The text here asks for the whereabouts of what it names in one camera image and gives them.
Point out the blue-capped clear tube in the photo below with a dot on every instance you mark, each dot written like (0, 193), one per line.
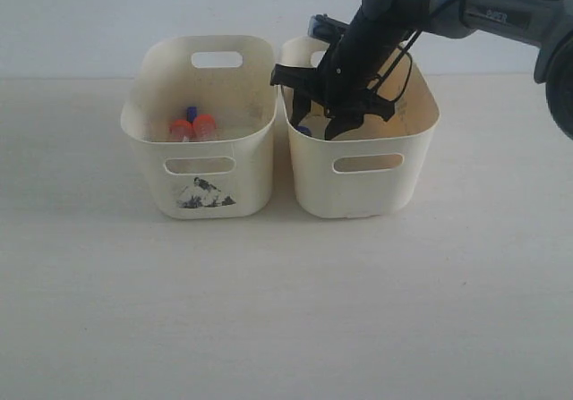
(304, 130)
(191, 113)

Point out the cream plastic bin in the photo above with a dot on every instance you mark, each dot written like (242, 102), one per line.
(373, 170)
(226, 76)

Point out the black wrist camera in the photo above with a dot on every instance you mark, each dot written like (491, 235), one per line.
(326, 29)

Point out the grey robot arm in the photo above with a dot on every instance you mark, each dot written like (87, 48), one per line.
(543, 24)

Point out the orange-capped clear tube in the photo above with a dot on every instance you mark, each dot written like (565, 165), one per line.
(205, 128)
(180, 130)

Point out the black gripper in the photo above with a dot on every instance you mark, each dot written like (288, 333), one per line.
(347, 79)

